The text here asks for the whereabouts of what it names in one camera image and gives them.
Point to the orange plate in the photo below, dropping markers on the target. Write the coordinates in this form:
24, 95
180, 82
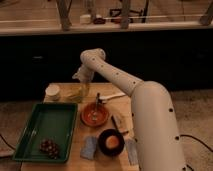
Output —
102, 115

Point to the black bowl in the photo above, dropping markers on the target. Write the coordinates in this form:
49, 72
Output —
102, 139

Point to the grey sponge left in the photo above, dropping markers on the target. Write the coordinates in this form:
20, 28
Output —
89, 148

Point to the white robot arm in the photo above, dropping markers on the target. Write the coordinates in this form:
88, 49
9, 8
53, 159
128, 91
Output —
154, 121

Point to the black handled knife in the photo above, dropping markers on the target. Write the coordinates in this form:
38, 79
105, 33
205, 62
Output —
118, 126

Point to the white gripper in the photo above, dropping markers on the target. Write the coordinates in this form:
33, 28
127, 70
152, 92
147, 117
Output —
84, 74

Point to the white paper cup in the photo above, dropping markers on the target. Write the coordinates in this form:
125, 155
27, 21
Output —
53, 92

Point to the clear plastic cup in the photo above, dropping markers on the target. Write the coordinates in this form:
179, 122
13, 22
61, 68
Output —
78, 92

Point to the orange fruit in bowl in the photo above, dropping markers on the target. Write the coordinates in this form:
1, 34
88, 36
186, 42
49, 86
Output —
112, 142

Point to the grey sponge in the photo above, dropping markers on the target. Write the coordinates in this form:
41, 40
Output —
131, 151
89, 148

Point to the green plastic tray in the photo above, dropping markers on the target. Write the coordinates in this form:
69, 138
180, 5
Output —
48, 121

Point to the metal fork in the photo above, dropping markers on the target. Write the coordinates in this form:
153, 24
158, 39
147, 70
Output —
94, 115

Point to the bunch of dark grapes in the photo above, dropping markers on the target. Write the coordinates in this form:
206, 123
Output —
49, 147

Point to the white plastic spoon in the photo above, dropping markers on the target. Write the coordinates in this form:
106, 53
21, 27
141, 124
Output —
108, 97

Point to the grey sponge right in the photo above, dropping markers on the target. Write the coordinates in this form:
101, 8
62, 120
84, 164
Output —
131, 151

